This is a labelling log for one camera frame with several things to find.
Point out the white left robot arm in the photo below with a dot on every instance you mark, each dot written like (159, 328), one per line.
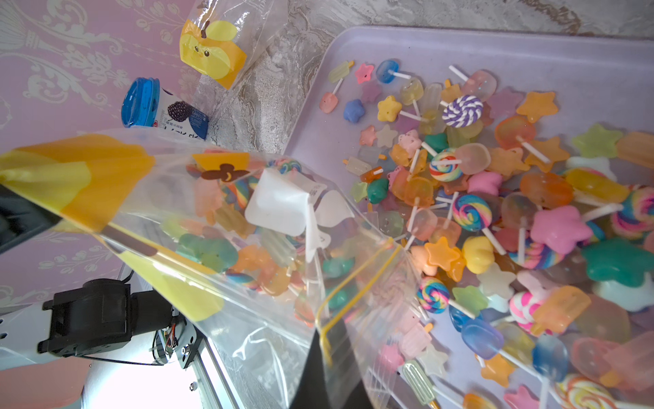
(102, 315)

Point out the pile of colourful candies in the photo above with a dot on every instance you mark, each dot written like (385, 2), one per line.
(516, 225)

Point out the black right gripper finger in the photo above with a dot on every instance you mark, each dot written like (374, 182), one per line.
(331, 380)

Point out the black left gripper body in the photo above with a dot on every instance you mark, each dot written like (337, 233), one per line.
(21, 220)

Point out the ziploc candy bag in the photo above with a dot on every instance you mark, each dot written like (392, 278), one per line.
(255, 249)
(222, 40)

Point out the blue lid cup on table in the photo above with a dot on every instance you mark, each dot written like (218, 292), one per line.
(148, 104)

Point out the lavender plastic tray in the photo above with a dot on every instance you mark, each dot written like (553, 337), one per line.
(323, 140)

